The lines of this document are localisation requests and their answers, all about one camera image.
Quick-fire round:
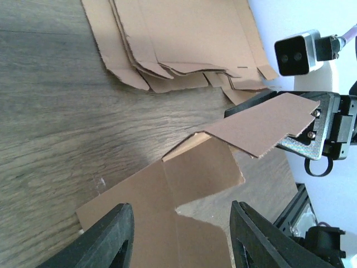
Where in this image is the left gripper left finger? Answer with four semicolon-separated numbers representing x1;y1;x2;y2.
39;203;134;267

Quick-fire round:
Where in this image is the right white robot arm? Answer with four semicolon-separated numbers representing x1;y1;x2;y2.
249;1;356;267

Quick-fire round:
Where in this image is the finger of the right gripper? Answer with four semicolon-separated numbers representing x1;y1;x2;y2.
224;89;278;118
277;93;334;160

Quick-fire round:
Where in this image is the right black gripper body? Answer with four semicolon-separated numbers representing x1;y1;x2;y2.
306;92;356;160

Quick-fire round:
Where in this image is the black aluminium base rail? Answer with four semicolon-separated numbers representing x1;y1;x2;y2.
273;184;311;237

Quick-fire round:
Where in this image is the stack of flat cardboard blanks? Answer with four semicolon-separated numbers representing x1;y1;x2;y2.
82;1;277;104

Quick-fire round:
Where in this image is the brown cardboard box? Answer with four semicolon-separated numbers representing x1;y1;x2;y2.
76;93;319;267

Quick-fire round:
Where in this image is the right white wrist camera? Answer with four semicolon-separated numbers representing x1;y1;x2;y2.
274;30;346;76

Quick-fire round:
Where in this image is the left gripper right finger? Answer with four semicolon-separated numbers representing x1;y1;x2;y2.
230;201;332;267

